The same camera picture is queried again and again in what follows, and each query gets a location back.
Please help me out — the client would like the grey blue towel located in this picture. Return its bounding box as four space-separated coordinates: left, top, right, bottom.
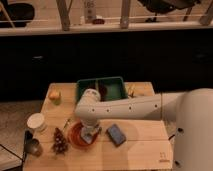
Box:
81 133 96 144

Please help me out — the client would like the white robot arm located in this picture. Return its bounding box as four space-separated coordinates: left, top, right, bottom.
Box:
74 88 213 171

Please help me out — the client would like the red orange bowl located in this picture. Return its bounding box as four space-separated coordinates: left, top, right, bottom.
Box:
67 121 101 150

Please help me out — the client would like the dark brown bowl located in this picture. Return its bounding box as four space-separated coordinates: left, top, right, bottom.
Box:
98 84 107 100

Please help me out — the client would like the green stick in bowl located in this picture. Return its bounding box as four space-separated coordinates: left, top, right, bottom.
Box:
95 80 99 91

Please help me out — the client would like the blue sponge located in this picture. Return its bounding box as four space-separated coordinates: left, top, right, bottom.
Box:
106 124 126 146

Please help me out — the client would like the bunch of dark grapes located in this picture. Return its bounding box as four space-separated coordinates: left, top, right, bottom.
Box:
52 128 68 154

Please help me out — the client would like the green plastic tray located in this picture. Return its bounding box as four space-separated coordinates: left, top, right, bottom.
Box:
76 76 128 101

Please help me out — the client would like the yellow green fruit toy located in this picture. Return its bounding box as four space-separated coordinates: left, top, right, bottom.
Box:
48 90 61 105

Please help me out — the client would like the white cup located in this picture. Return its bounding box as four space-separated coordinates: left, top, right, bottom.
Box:
27 113 46 132

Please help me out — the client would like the dark metal cup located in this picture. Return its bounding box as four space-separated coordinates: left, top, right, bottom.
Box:
25 139 43 157

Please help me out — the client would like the dark red background object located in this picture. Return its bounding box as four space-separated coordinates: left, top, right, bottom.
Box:
92 19 105 25

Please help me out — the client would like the black chair left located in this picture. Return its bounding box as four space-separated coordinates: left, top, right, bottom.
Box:
0 0 35 28

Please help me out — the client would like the black office chair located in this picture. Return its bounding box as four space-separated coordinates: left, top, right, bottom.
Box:
137 0 201 23

